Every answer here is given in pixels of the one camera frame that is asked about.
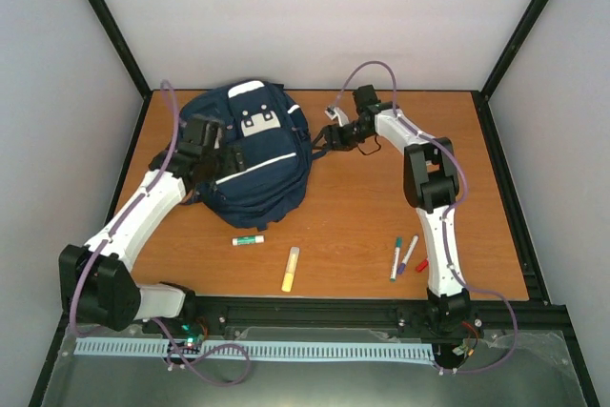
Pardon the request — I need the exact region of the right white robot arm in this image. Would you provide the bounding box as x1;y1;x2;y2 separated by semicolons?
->
314;85;471;336

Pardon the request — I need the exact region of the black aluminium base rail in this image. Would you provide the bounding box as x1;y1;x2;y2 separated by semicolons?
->
161;295;575;343

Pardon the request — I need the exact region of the navy blue student backpack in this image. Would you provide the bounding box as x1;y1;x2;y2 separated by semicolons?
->
180;79;323;231

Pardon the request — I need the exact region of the purple whiteboard marker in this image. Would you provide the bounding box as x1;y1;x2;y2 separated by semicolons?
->
396;234;419;275

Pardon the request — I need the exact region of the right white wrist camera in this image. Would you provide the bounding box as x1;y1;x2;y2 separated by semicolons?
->
325;105;350;127

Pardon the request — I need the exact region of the yellow highlighter marker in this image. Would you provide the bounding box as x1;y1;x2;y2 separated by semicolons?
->
281;247;300;293

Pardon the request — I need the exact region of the black frame post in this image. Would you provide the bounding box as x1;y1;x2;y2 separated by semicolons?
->
480;0;550;103
87;0;152;98

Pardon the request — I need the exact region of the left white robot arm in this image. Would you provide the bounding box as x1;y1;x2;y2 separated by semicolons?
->
59;115;245;334

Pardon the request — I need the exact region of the right black frame post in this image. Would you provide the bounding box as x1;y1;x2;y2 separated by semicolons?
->
480;0;550;103

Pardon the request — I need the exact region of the left black frame post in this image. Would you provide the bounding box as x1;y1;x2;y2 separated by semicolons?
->
87;0;152;98

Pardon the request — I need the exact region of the light blue cable duct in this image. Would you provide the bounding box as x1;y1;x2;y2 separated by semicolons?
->
73;337;435;365

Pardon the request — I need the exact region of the green white glue stick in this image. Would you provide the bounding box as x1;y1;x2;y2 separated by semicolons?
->
232;234;265;246

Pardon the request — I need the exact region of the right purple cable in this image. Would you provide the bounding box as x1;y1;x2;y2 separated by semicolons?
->
333;61;519;376

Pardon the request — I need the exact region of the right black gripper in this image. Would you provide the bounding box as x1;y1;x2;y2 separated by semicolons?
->
316;119;373;153

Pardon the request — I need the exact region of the red whiteboard marker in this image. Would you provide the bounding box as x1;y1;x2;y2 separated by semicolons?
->
416;259;428;273

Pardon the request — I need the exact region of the green whiteboard marker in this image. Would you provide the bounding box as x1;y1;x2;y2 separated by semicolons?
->
389;236;402;282

